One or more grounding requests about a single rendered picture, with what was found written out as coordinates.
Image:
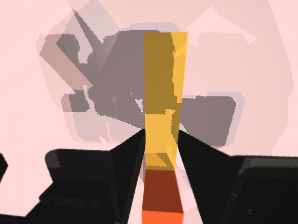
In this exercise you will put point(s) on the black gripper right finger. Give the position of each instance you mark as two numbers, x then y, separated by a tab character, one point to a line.
217	178

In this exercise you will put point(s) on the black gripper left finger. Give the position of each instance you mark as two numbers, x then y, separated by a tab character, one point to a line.
119	167

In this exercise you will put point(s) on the yellow bar with orange block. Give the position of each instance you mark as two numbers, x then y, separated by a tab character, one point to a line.
164	66

